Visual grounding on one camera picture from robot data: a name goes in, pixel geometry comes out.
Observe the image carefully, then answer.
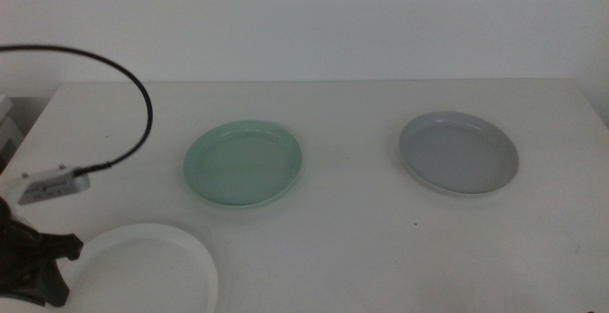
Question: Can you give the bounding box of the grey shallow bowl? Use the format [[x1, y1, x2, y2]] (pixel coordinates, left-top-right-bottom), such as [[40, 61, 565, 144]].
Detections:
[[398, 110, 520, 197]]

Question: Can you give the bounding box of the black camera cable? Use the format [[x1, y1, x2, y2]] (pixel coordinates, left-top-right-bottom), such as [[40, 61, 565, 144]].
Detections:
[[0, 44, 154, 177]]

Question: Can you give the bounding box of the white shallow bowl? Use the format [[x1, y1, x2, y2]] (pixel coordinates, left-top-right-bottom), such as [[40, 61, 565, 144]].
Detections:
[[60, 223, 220, 313]]

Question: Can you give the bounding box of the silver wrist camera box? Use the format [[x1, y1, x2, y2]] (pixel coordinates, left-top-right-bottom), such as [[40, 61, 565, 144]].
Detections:
[[17, 164, 91, 206]]

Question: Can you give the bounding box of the pale green shallow bowl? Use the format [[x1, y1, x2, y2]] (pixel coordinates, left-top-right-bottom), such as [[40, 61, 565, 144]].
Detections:
[[183, 119, 304, 208]]

